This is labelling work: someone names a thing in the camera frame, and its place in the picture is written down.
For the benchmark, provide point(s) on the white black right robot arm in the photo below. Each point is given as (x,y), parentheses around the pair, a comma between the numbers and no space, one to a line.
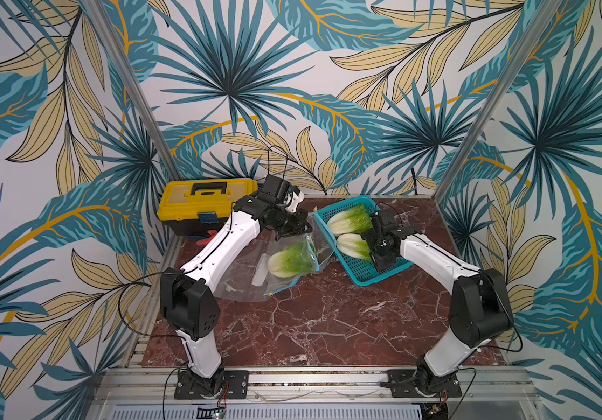
(479,311)

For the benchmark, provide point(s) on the chinese cabbage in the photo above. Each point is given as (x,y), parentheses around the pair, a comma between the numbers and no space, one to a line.
(355,220)
(354,246)
(298,259)

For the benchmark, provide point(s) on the right aluminium corner post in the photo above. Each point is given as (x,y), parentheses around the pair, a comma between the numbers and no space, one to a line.
(512,68)

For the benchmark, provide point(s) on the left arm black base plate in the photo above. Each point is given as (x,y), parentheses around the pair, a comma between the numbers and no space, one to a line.
(231,384)

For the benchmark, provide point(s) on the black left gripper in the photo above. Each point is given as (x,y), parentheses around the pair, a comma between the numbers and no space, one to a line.
(300,227)

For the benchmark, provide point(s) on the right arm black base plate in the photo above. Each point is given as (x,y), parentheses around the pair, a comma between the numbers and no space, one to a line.
(411,383)

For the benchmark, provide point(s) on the chinese cabbage middle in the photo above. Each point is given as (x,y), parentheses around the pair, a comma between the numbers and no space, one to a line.
(354,246)

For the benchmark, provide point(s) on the yellow black plastic toolbox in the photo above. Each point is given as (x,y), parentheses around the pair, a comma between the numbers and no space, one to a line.
(196,207)

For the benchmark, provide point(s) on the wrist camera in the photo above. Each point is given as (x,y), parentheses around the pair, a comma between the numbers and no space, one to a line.
(281,193)
(386,225)

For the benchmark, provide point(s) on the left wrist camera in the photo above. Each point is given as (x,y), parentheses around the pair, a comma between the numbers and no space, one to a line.
(281,193)

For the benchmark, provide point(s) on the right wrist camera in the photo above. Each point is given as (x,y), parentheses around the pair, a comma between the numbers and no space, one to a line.
(386,225)

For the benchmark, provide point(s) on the chinese cabbage front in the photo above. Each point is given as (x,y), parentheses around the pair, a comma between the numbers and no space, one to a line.
(298,259)

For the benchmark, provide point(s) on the left aluminium corner post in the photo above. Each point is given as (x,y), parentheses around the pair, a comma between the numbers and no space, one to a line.
(104,27)

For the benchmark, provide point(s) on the chinese cabbage back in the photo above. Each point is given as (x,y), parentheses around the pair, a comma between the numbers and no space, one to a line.
(355,220)

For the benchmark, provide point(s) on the aluminium corner post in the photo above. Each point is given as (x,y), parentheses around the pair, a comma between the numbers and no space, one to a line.
(512,68)
(104,27)

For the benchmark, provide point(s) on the clear zipper bag blue seal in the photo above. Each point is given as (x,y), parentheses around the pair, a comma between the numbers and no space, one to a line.
(247,279)

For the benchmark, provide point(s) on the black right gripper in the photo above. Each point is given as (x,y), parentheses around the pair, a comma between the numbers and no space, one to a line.
(380,248)

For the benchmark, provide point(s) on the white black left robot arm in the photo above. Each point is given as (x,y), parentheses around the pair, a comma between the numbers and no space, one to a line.
(187,296)

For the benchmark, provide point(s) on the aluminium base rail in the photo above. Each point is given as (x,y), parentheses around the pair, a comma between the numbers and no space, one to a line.
(318,393)

